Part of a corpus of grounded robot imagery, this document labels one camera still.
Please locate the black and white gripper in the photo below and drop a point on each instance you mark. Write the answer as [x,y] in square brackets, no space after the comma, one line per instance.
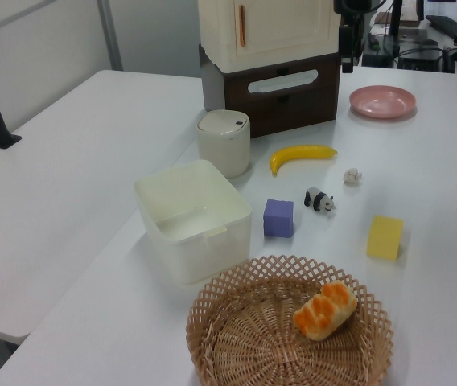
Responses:
[355,5]

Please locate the cream round trash can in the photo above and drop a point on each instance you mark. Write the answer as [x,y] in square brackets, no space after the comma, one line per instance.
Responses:
[224,149]

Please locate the black monitor stand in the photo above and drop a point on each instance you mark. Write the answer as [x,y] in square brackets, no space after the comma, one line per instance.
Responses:
[396,18]

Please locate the pink plastic plate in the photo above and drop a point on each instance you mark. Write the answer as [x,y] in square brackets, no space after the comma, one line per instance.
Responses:
[381,102]

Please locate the black electronics box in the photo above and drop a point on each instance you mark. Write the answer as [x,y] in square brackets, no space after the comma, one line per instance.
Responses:
[419,60]

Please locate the cream plastic cabinet box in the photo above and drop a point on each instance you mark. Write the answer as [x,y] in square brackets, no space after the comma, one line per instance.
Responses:
[285,24]

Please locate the dark brown drawer box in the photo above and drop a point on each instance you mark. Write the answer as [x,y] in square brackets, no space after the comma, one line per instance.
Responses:
[293,108]

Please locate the black keyboard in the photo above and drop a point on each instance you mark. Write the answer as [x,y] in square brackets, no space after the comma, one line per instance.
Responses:
[454,28]

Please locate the yellow toy banana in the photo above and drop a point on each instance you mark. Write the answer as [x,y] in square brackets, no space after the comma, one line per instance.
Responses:
[293,154]

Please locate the crumpled paper ball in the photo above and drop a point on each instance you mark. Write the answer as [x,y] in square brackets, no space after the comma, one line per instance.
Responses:
[352,176]

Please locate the panda toy figure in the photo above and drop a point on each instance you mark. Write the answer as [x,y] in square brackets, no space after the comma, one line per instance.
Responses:
[318,199]

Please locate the purple foam cube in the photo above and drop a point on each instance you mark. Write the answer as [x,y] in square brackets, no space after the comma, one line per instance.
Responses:
[278,219]

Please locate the yellow foam block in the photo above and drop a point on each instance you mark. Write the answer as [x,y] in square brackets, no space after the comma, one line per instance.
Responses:
[384,237]

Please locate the white plastic storage bin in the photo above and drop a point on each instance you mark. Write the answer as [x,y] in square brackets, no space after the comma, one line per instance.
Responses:
[196,201]

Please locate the orange glazed bread loaf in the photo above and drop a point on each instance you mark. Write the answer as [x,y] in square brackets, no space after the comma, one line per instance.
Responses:
[327,311]

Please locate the woven wicker basket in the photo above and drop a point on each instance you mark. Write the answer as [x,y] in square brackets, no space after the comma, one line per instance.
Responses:
[252,346]

